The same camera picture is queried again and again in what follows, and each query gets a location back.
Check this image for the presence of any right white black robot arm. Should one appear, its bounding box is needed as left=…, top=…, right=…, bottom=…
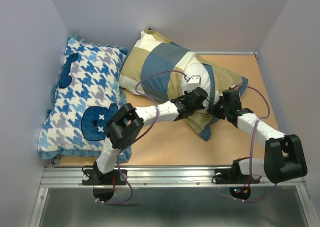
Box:
left=212, top=87, right=308, bottom=184

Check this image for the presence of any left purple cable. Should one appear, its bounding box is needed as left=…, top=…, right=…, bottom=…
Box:
left=96, top=70, right=188, bottom=205

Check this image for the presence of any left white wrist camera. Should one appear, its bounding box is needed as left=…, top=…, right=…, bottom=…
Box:
left=186, top=75, right=201, bottom=92

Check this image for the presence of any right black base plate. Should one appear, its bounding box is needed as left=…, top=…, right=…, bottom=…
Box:
left=211, top=168, right=260, bottom=185

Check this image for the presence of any blue tan white patchwork pillow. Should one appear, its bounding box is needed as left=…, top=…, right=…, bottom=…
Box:
left=119, top=29, right=248, bottom=141

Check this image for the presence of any blue houndstooth bear pillow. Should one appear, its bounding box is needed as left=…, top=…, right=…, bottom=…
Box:
left=38, top=34, right=128, bottom=160

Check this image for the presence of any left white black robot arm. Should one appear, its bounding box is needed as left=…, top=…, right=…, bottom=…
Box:
left=93, top=87, right=208, bottom=184

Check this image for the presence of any aluminium mounting rail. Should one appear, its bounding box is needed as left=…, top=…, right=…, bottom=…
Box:
left=39, top=164, right=307, bottom=188

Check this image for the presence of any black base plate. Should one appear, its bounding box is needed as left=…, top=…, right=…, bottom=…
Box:
left=211, top=168, right=260, bottom=185
left=81, top=168, right=126, bottom=186

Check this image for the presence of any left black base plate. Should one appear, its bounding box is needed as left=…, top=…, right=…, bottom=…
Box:
left=81, top=168, right=126, bottom=186

